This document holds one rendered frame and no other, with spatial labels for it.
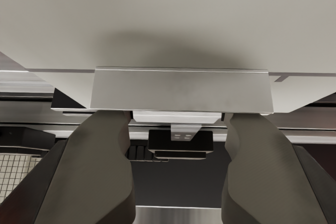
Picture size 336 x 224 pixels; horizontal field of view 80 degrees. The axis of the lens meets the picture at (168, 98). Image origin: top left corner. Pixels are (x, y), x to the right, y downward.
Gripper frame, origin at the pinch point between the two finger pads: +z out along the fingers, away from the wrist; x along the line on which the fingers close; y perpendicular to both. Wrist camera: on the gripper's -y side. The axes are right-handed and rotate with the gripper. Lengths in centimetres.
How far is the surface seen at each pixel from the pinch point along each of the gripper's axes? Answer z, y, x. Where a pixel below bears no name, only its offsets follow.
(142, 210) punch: -0.7, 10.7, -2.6
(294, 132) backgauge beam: 22.9, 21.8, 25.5
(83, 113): 6.1, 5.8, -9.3
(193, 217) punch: -1.1, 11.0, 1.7
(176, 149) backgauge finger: 16.0, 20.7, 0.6
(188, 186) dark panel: 30, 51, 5
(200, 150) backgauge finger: 16.0, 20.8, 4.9
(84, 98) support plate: 2.5, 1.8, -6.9
